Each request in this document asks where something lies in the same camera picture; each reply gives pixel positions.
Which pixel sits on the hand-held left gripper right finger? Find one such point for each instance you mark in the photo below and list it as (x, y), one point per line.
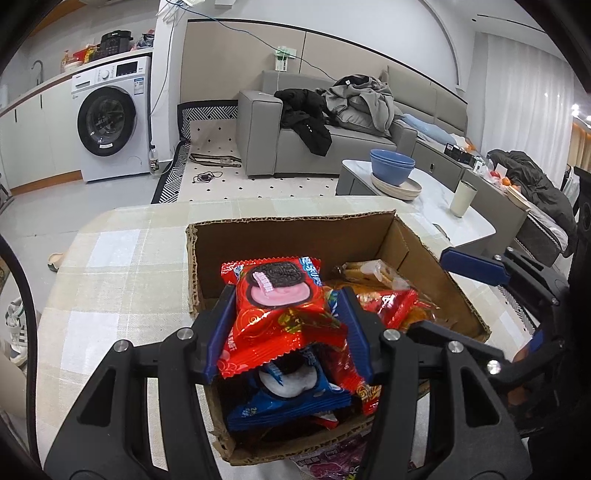
(356, 339)

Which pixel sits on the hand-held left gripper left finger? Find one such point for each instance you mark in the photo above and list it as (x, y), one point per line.
(220, 337)

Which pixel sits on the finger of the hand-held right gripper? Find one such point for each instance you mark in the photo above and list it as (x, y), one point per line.
(471, 267)
(480, 357)

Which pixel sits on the plain red snack packet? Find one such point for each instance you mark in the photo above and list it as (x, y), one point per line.
(397, 307)

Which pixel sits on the red cookie packet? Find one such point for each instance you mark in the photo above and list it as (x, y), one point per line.
(277, 323)

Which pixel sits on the orange cake packet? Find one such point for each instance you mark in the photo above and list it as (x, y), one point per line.
(369, 272)

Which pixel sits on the blue cookie packet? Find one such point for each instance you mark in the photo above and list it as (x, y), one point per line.
(277, 406)

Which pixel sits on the brown cardboard box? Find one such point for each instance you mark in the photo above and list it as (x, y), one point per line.
(295, 240)

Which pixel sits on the purple snack packet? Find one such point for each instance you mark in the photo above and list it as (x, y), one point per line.
(332, 464)

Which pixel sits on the person's right hand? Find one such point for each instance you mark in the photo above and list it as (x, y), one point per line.
(521, 357)

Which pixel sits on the beige cup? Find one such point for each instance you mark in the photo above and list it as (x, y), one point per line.
(463, 198)

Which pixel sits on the white marble coffee table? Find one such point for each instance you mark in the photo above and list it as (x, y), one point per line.
(434, 207)

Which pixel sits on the dark padded jacket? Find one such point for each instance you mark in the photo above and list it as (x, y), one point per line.
(531, 184)

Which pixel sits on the beige plates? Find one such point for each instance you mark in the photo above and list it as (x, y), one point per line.
(401, 190)

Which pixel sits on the small black box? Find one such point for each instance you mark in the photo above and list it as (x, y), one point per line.
(459, 153)

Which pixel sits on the blue bowls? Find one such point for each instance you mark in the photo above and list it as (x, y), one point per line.
(391, 166)

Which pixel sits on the light blue pillow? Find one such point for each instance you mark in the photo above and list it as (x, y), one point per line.
(429, 129)

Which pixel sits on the beige slipper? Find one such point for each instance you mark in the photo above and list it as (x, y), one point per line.
(56, 262)

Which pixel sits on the plastic bottle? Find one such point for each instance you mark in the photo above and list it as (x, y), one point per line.
(153, 161)

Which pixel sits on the grey clothes pile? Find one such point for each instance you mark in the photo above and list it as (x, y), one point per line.
(364, 104)

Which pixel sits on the white sneakers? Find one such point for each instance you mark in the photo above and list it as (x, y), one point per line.
(18, 332)

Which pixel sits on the grey sofa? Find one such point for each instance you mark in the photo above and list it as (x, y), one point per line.
(263, 138)

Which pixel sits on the black jacket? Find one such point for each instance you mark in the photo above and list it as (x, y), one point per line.
(307, 120)

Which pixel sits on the black and white patterned rug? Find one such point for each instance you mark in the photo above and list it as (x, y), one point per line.
(207, 115)

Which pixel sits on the white washing machine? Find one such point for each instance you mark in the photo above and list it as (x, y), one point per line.
(111, 120)

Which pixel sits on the white kitchen counter cabinet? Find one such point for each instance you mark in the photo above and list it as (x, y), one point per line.
(41, 138)

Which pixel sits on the black pressure cooker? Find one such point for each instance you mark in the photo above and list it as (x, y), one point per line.
(116, 44)

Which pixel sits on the kitchen faucet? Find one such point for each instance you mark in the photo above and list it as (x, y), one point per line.
(38, 69)

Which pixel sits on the wall power strip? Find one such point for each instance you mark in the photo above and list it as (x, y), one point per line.
(284, 57)

